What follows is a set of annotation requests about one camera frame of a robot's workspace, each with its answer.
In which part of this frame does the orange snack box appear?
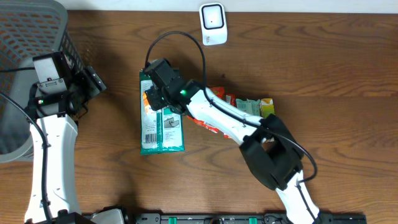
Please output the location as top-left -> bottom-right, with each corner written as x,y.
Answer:
142,92 -> 149,107

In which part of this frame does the green snack bag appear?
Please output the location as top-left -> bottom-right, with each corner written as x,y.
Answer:
139,71 -> 185,155

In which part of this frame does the red chips bag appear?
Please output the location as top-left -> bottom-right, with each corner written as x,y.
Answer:
187,87 -> 225,133

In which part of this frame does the red snack stick packet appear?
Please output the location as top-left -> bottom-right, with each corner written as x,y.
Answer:
223,93 -> 237,139

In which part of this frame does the light blue snack packet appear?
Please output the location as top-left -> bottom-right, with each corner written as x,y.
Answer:
236,99 -> 261,116

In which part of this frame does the green yellow juice carton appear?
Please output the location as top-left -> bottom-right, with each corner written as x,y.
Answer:
260,98 -> 275,118

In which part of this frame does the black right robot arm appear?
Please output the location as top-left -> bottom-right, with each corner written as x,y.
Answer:
143,58 -> 321,223

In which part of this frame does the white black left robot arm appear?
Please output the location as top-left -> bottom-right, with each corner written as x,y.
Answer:
24,51 -> 128,223

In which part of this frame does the white barcode scanner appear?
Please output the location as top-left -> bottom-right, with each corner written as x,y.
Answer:
199,2 -> 228,46

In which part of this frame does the grey plastic mesh basket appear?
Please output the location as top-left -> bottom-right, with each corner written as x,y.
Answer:
1,0 -> 84,163

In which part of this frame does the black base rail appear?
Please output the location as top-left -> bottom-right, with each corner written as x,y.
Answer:
83,212 -> 368,224

